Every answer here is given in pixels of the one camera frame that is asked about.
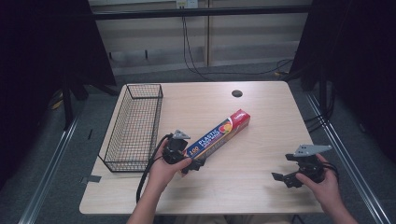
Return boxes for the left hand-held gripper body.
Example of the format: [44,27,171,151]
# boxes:
[162,129,191,165]

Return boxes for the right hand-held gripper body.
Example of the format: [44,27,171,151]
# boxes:
[285,144,333,185]

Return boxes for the long plastic wrap box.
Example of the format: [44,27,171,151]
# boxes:
[181,108,251,162]

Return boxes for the person's left hand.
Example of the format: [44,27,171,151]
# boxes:
[148,140,193,194]

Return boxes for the person's right hand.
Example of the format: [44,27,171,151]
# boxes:
[294,153,344,217]

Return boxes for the grey tape strip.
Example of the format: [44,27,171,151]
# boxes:
[79,175,103,185]

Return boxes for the black curtain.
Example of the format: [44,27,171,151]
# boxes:
[0,0,119,191]
[289,0,396,164]

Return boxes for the black metal stand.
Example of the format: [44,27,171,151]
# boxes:
[61,74,78,131]

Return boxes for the black horizontal bar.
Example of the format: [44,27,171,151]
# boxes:
[92,5,313,21]

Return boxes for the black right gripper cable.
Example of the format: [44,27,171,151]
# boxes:
[321,161,340,183]

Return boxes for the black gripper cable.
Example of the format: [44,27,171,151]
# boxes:
[135,133,173,204]
[321,161,340,183]

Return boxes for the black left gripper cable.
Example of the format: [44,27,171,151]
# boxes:
[135,133,173,204]

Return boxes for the black wire basket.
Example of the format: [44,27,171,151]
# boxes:
[97,83,164,174]

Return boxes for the aluminium floor rail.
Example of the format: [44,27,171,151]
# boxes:
[18,114,80,224]
[304,91,392,224]

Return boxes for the black floor cables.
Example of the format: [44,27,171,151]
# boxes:
[303,82,337,134]

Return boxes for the black wall cable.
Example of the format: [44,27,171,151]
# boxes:
[180,14,294,83]

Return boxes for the white wall socket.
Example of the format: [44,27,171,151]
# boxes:
[175,0,200,9]

